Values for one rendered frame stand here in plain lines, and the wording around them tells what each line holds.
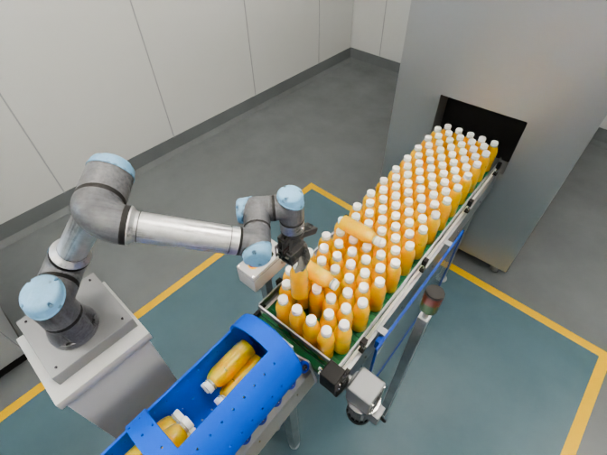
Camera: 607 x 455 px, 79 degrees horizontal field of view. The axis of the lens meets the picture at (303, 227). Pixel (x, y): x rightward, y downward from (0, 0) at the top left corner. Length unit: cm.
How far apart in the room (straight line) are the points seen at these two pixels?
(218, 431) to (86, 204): 68
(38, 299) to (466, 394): 222
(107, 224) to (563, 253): 324
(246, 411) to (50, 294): 65
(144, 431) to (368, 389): 79
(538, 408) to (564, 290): 96
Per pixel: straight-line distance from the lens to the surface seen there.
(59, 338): 140
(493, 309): 297
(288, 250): 117
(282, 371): 123
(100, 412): 162
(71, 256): 129
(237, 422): 120
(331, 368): 142
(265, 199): 105
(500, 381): 272
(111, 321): 143
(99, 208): 95
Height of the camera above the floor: 231
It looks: 47 degrees down
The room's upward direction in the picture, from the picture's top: 2 degrees counter-clockwise
